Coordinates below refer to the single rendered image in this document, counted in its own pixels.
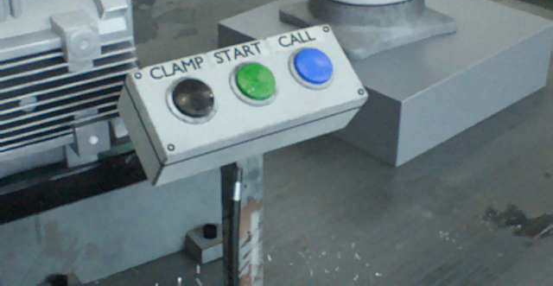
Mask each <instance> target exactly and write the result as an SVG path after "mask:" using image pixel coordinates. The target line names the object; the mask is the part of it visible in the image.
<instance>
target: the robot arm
mask: <svg viewBox="0 0 553 286"><path fill-rule="evenodd" d="M134 1H137V2H139V3H144V4H147V5H149V6H153V5H154V2H155V0H134ZM279 19H280V20H281V21H283V22H289V23H292V24H294V25H296V26H297V27H299V28H301V29H302V30H303V29H308V28H311V27H314V26H319V25H322V24H327V25H328V26H329V27H331V30H332V31H333V33H334V35H335V37H336V39H337V41H338V42H339V44H340V47H341V49H342V50H343V51H344V52H345V54H346V57H347V58H348V60H353V61H356V60H364V59H366V58H367V57H369V56H371V54H375V53H377V52H380V51H383V50H386V49H390V48H395V47H398V46H401V45H405V44H408V43H411V42H414V41H419V40H423V39H426V38H429V37H432V35H433V36H435V35H442V34H449V33H453V32H455V26H456V20H455V19H454V18H453V17H452V16H449V15H447V14H444V13H442V12H438V11H435V10H433V9H431V8H430V7H428V6H427V5H425V2H424V0H308V1H304V2H299V3H292V4H286V5H284V6H282V7H281V8H280V10H279Z"/></svg>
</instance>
